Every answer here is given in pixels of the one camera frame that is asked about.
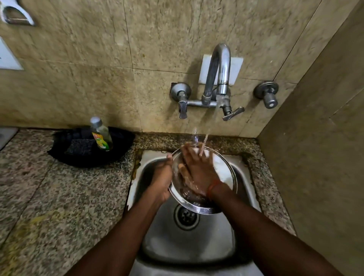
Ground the person's left hand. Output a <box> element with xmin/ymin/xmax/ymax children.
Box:
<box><xmin>148</xmin><ymin>153</ymin><xmax>174</xmax><ymax>204</ymax></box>

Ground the person's right hand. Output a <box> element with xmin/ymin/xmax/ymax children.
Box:
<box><xmin>178</xmin><ymin>142</ymin><xmax>223</xmax><ymax>199</ymax></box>

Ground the round steel plate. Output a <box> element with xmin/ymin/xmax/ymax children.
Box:
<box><xmin>168</xmin><ymin>144</ymin><xmax>238</xmax><ymax>215</ymax></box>

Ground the person's left forearm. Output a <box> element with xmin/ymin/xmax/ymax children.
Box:
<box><xmin>65</xmin><ymin>190</ymin><xmax>165</xmax><ymax>276</ymax></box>

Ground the person's right forearm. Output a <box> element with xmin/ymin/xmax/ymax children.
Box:
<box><xmin>209</xmin><ymin>183</ymin><xmax>344</xmax><ymax>276</ymax></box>

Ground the orange wrist thread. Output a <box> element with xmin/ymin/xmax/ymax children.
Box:
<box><xmin>207</xmin><ymin>180</ymin><xmax>223</xmax><ymax>200</ymax></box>

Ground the sink drain strainer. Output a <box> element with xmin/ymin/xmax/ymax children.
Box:
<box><xmin>174</xmin><ymin>204</ymin><xmax>200</xmax><ymax>231</ymax></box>

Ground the dish soap bottle yellow label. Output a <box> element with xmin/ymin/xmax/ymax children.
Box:
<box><xmin>90</xmin><ymin>116</ymin><xmax>114</xmax><ymax>152</ymax></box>

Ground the stainless steel sink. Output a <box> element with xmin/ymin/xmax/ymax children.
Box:
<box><xmin>127</xmin><ymin>150</ymin><xmax>263</xmax><ymax>276</ymax></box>

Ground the black round tray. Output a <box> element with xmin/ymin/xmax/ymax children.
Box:
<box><xmin>47</xmin><ymin>126</ymin><xmax>136</xmax><ymax>168</ymax></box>

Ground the chrome swan neck faucet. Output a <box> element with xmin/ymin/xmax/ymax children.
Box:
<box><xmin>186</xmin><ymin>43</ymin><xmax>245</xmax><ymax>122</ymax></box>

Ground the dark scrub sponge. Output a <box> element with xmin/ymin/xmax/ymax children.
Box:
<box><xmin>65</xmin><ymin>138</ymin><xmax>98</xmax><ymax>156</ymax></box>

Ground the white object at counter edge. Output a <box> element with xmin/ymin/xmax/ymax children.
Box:
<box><xmin>0</xmin><ymin>127</ymin><xmax>19</xmax><ymax>150</ymax></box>

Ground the chrome wall tap with lever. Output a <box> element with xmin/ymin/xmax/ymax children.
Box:
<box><xmin>170</xmin><ymin>82</ymin><xmax>192</xmax><ymax>119</ymax></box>

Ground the white wall plate behind faucet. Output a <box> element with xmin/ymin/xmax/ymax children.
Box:
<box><xmin>198</xmin><ymin>54</ymin><xmax>244</xmax><ymax>86</ymax></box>

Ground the chrome round wall valve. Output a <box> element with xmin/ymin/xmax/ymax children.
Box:
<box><xmin>253</xmin><ymin>81</ymin><xmax>279</xmax><ymax>110</ymax></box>

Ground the white wall panel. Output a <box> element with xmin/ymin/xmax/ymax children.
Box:
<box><xmin>0</xmin><ymin>36</ymin><xmax>24</xmax><ymax>71</ymax></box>

